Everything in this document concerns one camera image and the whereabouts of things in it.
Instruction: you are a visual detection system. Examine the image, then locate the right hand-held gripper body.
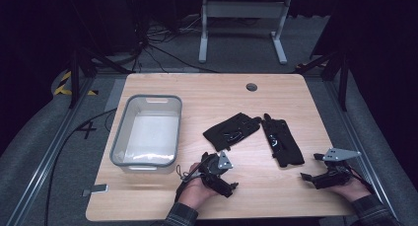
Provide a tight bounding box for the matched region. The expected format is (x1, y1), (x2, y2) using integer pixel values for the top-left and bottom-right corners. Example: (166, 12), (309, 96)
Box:
(313, 147), (362, 190)

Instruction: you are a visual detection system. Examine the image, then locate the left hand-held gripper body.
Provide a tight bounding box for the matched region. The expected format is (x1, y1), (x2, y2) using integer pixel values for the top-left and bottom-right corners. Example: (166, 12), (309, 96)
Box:
(188, 150), (235, 198)

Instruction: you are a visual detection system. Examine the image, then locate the black glove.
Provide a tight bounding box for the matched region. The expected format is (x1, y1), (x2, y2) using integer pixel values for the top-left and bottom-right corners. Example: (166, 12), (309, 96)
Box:
(260, 113), (306, 169)
(202, 112), (263, 153)

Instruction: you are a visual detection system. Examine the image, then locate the grey plastic basin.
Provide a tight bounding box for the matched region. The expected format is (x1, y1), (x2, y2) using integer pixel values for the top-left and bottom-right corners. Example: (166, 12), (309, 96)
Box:
(109, 94), (183, 175)

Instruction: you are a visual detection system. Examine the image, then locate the person's right hand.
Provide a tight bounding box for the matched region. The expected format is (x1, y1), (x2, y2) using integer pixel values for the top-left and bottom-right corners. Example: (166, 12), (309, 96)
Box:
(328, 176), (373, 203)

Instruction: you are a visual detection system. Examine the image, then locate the person's left hand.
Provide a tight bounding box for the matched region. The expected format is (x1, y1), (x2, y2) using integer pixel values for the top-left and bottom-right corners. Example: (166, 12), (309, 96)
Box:
(177, 162), (220, 211)

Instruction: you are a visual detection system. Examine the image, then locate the black metal stand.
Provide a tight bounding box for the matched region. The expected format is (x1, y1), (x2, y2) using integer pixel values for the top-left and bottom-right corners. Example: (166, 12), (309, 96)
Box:
(68, 47), (132, 110)
(294, 49), (350, 113)

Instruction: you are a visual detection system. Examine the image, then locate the yellow black hazard tape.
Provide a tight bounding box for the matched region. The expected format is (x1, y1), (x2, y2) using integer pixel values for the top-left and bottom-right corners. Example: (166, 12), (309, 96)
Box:
(53, 71), (100, 97)

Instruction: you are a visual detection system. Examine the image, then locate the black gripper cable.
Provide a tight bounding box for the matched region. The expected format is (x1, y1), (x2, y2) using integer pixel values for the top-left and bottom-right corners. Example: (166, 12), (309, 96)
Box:
(347, 166), (376, 194)

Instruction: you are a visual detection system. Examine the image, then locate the thin black cord loop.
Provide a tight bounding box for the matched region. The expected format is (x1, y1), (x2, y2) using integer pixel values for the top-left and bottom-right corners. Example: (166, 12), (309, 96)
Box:
(174, 164), (192, 184)

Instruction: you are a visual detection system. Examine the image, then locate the aluminium floor rail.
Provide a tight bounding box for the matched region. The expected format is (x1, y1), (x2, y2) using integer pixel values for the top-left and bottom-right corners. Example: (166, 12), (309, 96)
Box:
(5, 77), (97, 226)
(323, 79), (400, 218)

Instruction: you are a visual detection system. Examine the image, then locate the small grey metal bracket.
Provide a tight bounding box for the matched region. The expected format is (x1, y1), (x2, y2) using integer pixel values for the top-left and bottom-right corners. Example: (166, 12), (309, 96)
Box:
(81, 184), (109, 198)

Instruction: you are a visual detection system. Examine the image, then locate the bundle of black cables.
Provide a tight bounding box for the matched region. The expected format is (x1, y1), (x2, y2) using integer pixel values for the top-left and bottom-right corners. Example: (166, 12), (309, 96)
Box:
(130, 0), (220, 74)

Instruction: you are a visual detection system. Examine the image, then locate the black floor cable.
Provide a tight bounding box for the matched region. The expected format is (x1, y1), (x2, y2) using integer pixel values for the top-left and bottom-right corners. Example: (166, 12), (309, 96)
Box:
(43, 108), (118, 226)

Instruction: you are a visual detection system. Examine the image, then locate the white metal desk frame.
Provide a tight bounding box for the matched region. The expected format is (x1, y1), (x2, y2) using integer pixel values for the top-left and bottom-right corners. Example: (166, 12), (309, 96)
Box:
(198, 0), (293, 65)

